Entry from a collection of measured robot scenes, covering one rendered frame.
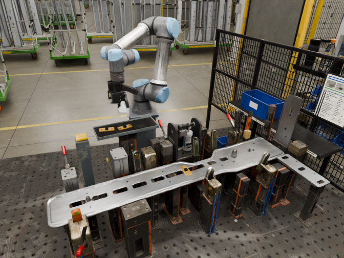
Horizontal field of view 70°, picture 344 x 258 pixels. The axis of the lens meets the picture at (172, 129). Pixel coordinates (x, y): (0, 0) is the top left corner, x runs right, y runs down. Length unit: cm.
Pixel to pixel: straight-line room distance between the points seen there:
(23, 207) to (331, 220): 188
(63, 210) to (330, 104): 168
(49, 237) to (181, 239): 71
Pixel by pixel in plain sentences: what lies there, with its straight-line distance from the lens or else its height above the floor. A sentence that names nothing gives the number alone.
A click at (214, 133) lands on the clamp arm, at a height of 109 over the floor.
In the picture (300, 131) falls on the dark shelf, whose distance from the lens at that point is 196.
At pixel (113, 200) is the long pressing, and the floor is 100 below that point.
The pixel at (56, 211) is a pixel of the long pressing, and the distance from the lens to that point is 127.
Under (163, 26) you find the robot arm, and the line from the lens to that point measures 162.
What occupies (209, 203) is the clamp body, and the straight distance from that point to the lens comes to 135.
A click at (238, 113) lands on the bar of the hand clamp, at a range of 165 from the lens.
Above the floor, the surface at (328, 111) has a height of 121.
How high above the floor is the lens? 188
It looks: 30 degrees down
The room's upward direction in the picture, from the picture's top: 2 degrees clockwise
